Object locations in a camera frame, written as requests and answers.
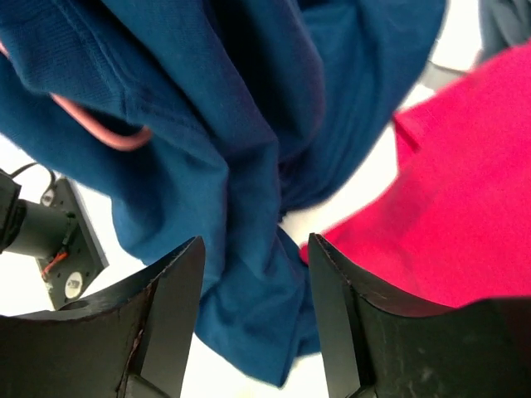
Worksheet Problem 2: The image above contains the grey blue t shirt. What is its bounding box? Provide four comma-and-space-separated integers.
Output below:
478, 0, 530, 60

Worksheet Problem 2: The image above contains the pink wire hanger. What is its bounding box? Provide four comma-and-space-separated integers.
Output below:
0, 41, 153, 153

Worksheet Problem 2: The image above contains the red t shirt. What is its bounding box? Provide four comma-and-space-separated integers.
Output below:
325, 44, 530, 307

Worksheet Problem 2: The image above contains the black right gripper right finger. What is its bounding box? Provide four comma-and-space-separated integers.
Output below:
308, 234, 530, 398

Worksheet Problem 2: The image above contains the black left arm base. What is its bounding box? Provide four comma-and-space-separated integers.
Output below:
1, 163, 108, 309

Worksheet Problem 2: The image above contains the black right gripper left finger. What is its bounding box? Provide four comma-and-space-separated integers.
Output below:
1, 237, 205, 398

